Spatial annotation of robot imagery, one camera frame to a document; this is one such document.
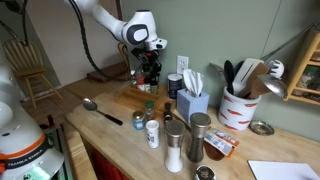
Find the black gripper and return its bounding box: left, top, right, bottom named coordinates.
left=131, top=48, right=162, bottom=84

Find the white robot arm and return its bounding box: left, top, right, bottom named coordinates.
left=0, top=0, right=167, bottom=180

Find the dark lid spice bottle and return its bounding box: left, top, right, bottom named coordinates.
left=150, top=81, right=158, bottom=94

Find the red lid spice jar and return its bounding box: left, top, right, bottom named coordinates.
left=136, top=76, right=145, bottom=92

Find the dark canister white lid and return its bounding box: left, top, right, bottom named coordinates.
left=167, top=74, right=182, bottom=99

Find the green lid spice jar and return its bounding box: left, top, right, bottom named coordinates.
left=145, top=101, right=155, bottom=120

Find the small dark dropper bottle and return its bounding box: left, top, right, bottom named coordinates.
left=163, top=102, right=172, bottom=123

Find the white small shaker bottle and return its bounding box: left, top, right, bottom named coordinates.
left=146, top=120, right=160, bottom=149

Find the blue label small jar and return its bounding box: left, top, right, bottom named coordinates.
left=132, top=111, right=145, bottom=130

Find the blue tissue box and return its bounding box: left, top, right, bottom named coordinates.
left=177, top=89, right=209, bottom=123

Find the salt grinder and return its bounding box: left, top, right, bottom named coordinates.
left=165, top=120, right=186, bottom=173

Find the pepper grinder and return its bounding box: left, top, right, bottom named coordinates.
left=187, top=112, right=211, bottom=163

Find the white utensil crock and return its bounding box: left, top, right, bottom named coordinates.
left=218, top=88, right=261, bottom=131

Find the orange snack packet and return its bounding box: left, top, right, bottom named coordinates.
left=204, top=128, right=239, bottom=157

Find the small metal dish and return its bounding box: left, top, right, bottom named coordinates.
left=249, top=120, right=275, bottom=136

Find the metal ladle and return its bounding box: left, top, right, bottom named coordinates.
left=258, top=75, right=288, bottom=98

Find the wooden chair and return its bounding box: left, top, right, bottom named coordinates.
left=2, top=39, right=62, bottom=109

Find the white paper sheet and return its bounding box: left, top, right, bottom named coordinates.
left=248, top=160, right=320, bottom=180

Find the white wall outlet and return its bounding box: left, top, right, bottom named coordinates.
left=176, top=55, right=189, bottom=74

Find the metal spoon black handle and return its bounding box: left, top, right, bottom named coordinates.
left=82, top=98, right=123, bottom=126

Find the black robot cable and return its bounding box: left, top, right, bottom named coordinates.
left=68, top=0, right=133, bottom=81

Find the wooden wall shelf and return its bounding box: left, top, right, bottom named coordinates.
left=283, top=28, right=320, bottom=107

